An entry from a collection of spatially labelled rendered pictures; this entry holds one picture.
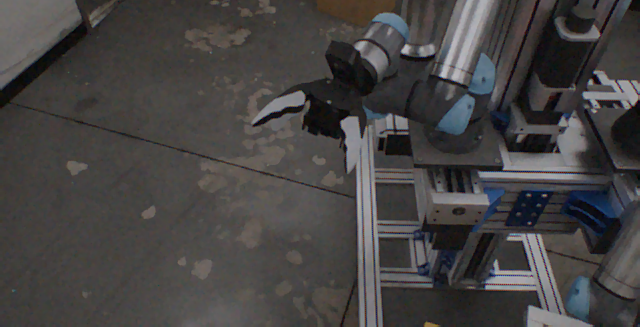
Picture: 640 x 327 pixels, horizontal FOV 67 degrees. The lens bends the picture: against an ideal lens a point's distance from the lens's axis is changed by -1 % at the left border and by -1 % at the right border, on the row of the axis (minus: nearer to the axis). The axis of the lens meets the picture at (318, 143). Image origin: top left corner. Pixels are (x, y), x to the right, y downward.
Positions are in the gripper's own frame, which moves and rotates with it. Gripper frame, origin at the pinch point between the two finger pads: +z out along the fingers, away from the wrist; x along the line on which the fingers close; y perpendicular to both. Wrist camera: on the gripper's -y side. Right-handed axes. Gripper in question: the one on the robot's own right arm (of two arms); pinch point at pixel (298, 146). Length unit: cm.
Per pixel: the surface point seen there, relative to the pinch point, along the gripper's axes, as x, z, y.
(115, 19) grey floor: 253, -186, 204
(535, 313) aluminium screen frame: -56, -32, 62
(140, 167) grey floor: 129, -76, 187
